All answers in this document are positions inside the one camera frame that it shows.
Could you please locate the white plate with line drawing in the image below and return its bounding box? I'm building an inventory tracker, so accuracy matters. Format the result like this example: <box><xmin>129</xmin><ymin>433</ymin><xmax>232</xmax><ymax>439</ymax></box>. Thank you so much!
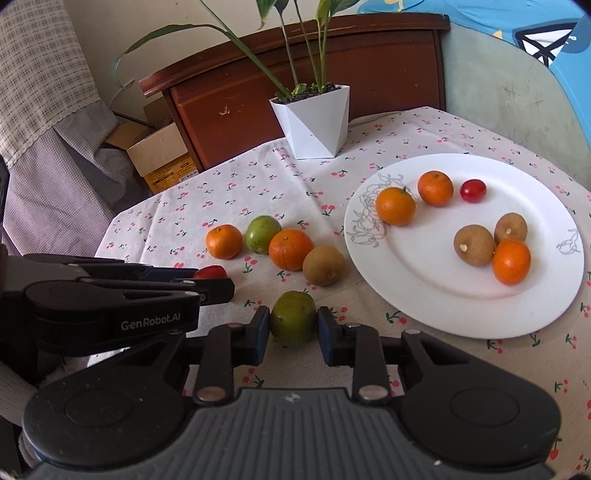
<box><xmin>344</xmin><ymin>154</ymin><xmax>585</xmax><ymax>340</ymax></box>

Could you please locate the brown kiwi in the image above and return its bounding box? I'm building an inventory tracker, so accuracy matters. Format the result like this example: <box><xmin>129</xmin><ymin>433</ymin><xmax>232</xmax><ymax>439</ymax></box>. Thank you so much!
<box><xmin>494</xmin><ymin>213</ymin><xmax>528</xmax><ymax>245</ymax></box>
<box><xmin>302</xmin><ymin>245</ymin><xmax>345</xmax><ymax>287</ymax></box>
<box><xmin>453</xmin><ymin>224</ymin><xmax>496</xmax><ymax>267</ymax></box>

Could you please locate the small orange mandarin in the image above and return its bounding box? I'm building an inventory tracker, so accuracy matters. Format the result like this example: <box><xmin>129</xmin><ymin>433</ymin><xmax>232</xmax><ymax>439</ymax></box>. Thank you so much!
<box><xmin>417</xmin><ymin>170</ymin><xmax>454</xmax><ymax>207</ymax></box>

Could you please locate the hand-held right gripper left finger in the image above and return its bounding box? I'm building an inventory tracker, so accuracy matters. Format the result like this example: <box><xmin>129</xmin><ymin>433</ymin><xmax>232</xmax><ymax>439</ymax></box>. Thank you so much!
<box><xmin>87</xmin><ymin>305</ymin><xmax>271</xmax><ymax>405</ymax></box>

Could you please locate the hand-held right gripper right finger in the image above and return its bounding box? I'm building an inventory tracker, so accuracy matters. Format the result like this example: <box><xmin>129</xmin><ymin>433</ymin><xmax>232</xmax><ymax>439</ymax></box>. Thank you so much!
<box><xmin>317</xmin><ymin>306</ymin><xmax>468</xmax><ymax>402</ymax></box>

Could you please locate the blue printed cloth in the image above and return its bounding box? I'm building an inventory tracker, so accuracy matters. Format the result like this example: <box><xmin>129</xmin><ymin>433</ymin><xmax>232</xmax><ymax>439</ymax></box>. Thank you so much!
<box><xmin>358</xmin><ymin>0</ymin><xmax>591</xmax><ymax>153</ymax></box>

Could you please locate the large orange mandarin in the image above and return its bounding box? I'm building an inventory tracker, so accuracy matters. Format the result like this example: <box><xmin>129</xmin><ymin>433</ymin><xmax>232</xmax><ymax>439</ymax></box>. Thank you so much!
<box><xmin>269</xmin><ymin>229</ymin><xmax>315</xmax><ymax>271</ymax></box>

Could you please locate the green leafy plant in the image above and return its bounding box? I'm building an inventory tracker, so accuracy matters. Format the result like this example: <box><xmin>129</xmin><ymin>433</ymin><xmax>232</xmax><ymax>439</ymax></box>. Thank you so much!
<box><xmin>113</xmin><ymin>0</ymin><xmax>368</xmax><ymax>102</ymax></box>

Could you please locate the cherry print tablecloth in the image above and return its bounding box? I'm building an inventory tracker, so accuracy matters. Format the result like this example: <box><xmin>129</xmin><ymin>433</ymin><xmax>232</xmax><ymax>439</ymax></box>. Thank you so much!
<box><xmin>88</xmin><ymin>106</ymin><xmax>591</xmax><ymax>476</ymax></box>

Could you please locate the brown wooden cabinet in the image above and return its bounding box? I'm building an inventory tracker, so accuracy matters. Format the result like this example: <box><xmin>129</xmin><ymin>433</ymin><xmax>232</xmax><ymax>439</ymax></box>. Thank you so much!
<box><xmin>139</xmin><ymin>13</ymin><xmax>451</xmax><ymax>174</ymax></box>

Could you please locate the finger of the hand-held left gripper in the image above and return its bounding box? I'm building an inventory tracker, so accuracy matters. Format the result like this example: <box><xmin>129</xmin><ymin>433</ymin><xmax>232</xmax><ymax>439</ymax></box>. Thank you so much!
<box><xmin>76</xmin><ymin>261</ymin><xmax>199</xmax><ymax>282</ymax></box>
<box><xmin>171</xmin><ymin>277</ymin><xmax>235</xmax><ymax>306</ymax></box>

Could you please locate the checked fabric cover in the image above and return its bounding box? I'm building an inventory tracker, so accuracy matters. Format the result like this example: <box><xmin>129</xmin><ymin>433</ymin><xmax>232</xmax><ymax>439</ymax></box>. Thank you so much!
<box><xmin>0</xmin><ymin>0</ymin><xmax>144</xmax><ymax>257</ymax></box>

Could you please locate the green round fruit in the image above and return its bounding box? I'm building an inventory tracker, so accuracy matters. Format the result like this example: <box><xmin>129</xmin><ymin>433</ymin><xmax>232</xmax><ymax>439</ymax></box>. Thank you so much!
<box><xmin>245</xmin><ymin>215</ymin><xmax>283</xmax><ymax>255</ymax></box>
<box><xmin>270</xmin><ymin>291</ymin><xmax>318</xmax><ymax>347</ymax></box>

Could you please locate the white faceted plant pot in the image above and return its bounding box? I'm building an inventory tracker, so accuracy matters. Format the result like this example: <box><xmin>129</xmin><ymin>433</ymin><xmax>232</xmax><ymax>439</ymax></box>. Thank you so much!
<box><xmin>269</xmin><ymin>83</ymin><xmax>352</xmax><ymax>160</ymax></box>

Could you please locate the pale green sofa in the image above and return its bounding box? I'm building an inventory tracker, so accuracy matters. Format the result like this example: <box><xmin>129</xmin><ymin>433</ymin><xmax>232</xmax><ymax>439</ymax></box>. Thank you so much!
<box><xmin>441</xmin><ymin>23</ymin><xmax>591</xmax><ymax>181</ymax></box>

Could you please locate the open cardboard box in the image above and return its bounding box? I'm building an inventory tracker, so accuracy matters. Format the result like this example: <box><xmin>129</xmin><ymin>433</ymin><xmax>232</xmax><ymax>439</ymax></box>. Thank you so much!
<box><xmin>104</xmin><ymin>99</ymin><xmax>200</xmax><ymax>195</ymax></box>

